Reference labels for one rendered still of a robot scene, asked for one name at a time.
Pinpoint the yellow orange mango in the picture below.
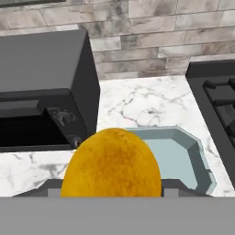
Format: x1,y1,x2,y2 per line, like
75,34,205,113
60,127,162,198

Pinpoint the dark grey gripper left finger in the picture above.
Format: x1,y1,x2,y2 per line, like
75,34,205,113
12,179,65,198

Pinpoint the black hob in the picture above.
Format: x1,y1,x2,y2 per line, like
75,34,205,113
185,59,235,189

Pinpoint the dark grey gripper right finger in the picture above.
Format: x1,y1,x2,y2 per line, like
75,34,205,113
160,179,212,198

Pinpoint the dark cupboard underside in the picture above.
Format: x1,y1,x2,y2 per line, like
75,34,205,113
0,0,67,7

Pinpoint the black toaster oven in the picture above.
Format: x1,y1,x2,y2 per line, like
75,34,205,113
0,28,101,153

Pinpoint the pale blue tupperware container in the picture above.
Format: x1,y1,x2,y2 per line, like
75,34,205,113
123,124,218,196

